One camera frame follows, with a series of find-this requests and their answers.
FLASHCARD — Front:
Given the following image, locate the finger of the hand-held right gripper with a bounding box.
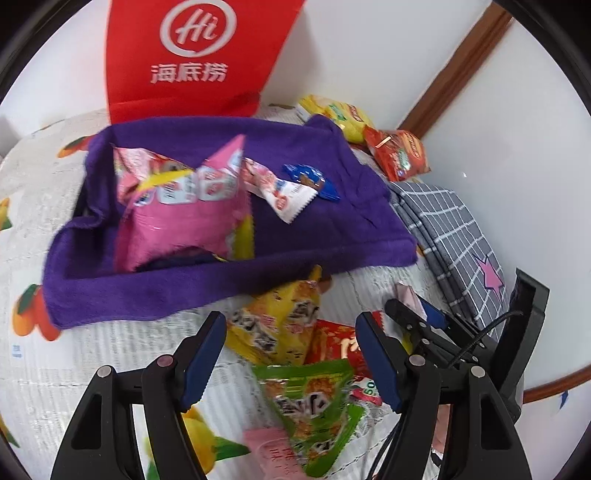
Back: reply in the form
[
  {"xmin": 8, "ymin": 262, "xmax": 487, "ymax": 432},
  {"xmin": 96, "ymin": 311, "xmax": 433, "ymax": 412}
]
[
  {"xmin": 418, "ymin": 302, "xmax": 490, "ymax": 348},
  {"xmin": 385, "ymin": 298, "xmax": 462, "ymax": 364}
]

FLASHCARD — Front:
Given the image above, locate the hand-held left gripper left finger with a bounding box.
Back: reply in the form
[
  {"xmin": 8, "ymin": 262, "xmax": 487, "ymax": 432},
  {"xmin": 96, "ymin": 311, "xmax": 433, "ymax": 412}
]
[{"xmin": 51, "ymin": 311, "xmax": 228, "ymax": 480}]

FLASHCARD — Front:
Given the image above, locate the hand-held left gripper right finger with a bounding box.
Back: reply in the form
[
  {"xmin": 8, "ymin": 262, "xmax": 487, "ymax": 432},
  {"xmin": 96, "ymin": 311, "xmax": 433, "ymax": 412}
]
[{"xmin": 355, "ymin": 311, "xmax": 527, "ymax": 480}]

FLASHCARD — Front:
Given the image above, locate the small pale pink packet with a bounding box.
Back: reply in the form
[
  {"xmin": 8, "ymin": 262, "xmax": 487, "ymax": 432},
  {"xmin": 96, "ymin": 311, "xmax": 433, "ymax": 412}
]
[{"xmin": 394, "ymin": 281, "xmax": 428, "ymax": 319}]

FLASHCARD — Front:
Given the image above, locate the white red gummy packet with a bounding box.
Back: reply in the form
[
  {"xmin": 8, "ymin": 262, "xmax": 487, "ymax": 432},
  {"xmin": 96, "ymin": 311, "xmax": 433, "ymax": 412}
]
[{"xmin": 350, "ymin": 375, "xmax": 385, "ymax": 408}]

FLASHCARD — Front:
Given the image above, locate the small red snack packet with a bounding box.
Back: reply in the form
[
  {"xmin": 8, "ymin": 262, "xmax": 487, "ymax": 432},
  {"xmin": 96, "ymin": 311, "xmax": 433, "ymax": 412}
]
[{"xmin": 305, "ymin": 318, "xmax": 384, "ymax": 371}]

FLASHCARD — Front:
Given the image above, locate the green snack packet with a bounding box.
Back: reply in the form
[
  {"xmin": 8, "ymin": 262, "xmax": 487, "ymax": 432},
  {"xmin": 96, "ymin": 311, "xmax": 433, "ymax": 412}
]
[{"xmin": 252, "ymin": 357, "xmax": 365, "ymax": 478}]

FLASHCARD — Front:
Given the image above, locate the yellow snack packet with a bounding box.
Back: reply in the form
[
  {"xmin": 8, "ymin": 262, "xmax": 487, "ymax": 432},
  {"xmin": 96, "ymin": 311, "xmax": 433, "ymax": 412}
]
[{"xmin": 226, "ymin": 265, "xmax": 324, "ymax": 365}]

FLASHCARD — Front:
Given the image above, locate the purple towel tray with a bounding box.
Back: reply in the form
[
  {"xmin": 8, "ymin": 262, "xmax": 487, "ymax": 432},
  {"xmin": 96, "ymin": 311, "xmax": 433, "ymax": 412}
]
[{"xmin": 42, "ymin": 114, "xmax": 419, "ymax": 329}]

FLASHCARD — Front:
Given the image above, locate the large pink snack packet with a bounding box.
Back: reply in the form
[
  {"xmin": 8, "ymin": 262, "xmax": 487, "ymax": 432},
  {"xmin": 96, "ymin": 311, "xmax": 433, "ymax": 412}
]
[{"xmin": 115, "ymin": 134, "xmax": 256, "ymax": 273}]

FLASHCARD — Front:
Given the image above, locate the white pink candy strip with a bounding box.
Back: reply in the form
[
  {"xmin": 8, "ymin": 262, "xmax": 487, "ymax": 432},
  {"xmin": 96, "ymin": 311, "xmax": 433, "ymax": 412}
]
[{"xmin": 157, "ymin": 166, "xmax": 241, "ymax": 205}]

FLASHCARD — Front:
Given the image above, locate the blue snack packet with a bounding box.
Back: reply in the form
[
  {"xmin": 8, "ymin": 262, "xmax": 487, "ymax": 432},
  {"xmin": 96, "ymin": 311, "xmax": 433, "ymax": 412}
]
[{"xmin": 283, "ymin": 164, "xmax": 341, "ymax": 202}]

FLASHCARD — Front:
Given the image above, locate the white candy packet red dot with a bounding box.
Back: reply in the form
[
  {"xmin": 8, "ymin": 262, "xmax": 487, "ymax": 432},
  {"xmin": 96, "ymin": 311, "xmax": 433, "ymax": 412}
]
[{"xmin": 245, "ymin": 159, "xmax": 319, "ymax": 224}]

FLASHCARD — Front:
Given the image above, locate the pink white striped packet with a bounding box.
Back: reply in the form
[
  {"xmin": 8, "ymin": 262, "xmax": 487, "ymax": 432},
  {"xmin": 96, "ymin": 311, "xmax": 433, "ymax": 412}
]
[{"xmin": 113, "ymin": 145, "xmax": 185, "ymax": 190}]

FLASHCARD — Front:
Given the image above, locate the wooden baseboard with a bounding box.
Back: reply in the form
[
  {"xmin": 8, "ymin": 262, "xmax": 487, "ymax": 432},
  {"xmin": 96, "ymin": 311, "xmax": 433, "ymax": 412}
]
[{"xmin": 524, "ymin": 360, "xmax": 589, "ymax": 403}]

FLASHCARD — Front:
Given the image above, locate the grey checked cloth pink star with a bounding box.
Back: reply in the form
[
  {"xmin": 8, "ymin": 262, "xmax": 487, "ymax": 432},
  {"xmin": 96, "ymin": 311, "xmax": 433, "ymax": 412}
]
[{"xmin": 390, "ymin": 180, "xmax": 509, "ymax": 319}]

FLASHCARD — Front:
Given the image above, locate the fruit-printed tablecloth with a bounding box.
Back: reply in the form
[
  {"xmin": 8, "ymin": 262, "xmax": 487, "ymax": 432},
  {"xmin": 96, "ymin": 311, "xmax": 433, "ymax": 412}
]
[{"xmin": 0, "ymin": 104, "xmax": 462, "ymax": 480}]

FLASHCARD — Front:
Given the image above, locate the orange chip bag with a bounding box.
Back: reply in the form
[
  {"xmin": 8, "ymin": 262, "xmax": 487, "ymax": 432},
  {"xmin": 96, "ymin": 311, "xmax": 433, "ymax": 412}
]
[{"xmin": 362, "ymin": 126, "xmax": 431, "ymax": 182}]

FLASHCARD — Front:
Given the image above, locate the yellow chip bag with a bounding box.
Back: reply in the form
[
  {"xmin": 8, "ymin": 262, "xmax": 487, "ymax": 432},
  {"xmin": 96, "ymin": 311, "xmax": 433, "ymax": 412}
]
[{"xmin": 298, "ymin": 95, "xmax": 375, "ymax": 144}]

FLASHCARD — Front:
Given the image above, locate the red paper bag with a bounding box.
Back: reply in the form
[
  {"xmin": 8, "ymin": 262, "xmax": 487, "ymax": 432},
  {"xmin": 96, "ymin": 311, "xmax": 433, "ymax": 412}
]
[{"xmin": 105, "ymin": 0, "xmax": 305, "ymax": 125}]

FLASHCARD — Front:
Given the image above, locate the black cable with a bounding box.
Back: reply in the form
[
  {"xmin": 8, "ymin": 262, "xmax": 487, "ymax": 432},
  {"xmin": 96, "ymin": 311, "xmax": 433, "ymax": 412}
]
[{"xmin": 455, "ymin": 311, "xmax": 525, "ymax": 365}]

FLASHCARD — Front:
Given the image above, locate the wooden door frame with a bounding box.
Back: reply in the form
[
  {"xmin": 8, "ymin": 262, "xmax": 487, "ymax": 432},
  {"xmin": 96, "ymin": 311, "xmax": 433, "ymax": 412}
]
[{"xmin": 394, "ymin": 7, "xmax": 513, "ymax": 139}]

